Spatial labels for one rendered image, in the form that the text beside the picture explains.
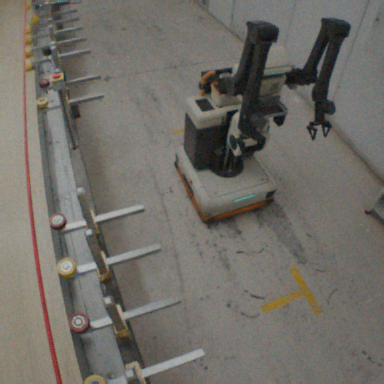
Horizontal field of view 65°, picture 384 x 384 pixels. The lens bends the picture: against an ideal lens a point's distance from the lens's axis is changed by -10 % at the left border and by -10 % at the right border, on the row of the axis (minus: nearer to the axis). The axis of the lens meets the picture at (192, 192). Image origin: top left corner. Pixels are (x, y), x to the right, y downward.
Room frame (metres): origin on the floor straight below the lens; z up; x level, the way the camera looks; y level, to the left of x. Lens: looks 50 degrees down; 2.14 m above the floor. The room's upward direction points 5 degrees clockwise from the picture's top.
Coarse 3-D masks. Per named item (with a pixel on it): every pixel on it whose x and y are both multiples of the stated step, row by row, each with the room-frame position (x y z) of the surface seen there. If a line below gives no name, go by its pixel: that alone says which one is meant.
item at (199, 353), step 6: (186, 354) 0.27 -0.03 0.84; (192, 354) 0.28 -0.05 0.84; (198, 354) 0.28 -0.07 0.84; (204, 354) 0.28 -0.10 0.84; (174, 360) 0.25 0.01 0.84; (180, 360) 0.25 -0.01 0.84; (186, 360) 0.25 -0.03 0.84; (192, 360) 0.26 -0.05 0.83; (156, 366) 0.22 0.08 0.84; (162, 366) 0.22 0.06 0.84; (168, 366) 0.22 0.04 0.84; (174, 366) 0.22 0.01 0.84; (144, 372) 0.19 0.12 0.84; (150, 372) 0.19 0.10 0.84; (156, 372) 0.20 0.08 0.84; (120, 378) 0.16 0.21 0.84; (144, 378) 0.17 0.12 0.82
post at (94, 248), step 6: (90, 234) 0.58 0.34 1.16; (90, 240) 0.57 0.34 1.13; (96, 240) 0.59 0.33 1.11; (90, 246) 0.57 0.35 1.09; (96, 246) 0.58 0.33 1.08; (96, 252) 0.58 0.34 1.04; (96, 258) 0.57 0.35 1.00; (102, 258) 0.58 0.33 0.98; (96, 264) 0.57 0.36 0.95; (102, 264) 0.58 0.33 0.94; (102, 270) 0.57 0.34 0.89
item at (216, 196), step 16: (176, 160) 1.97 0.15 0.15; (256, 160) 1.91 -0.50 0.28; (192, 176) 1.69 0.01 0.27; (208, 176) 1.70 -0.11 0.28; (224, 176) 1.72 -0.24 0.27; (240, 176) 1.72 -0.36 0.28; (256, 176) 1.74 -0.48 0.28; (192, 192) 1.62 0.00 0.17; (208, 192) 1.54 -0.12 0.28; (224, 192) 1.55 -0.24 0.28; (240, 192) 1.57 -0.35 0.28; (256, 192) 1.59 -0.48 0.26; (272, 192) 1.65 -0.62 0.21; (208, 208) 1.43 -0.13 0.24; (224, 208) 1.47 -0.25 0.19; (240, 208) 1.54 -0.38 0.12
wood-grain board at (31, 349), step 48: (0, 0) 3.81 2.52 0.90; (0, 48) 2.48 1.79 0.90; (0, 96) 1.74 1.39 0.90; (0, 144) 1.26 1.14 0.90; (0, 192) 0.92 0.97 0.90; (0, 240) 0.65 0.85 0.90; (48, 240) 0.68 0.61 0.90; (0, 288) 0.42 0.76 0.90; (48, 288) 0.46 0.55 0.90; (0, 336) 0.23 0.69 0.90
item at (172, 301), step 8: (176, 296) 0.52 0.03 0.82; (152, 304) 0.47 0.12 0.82; (160, 304) 0.48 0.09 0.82; (168, 304) 0.48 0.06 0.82; (128, 312) 0.43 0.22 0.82; (136, 312) 0.43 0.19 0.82; (144, 312) 0.44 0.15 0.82; (152, 312) 0.45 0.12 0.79; (104, 320) 0.38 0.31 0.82; (128, 320) 0.40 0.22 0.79; (96, 328) 0.35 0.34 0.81
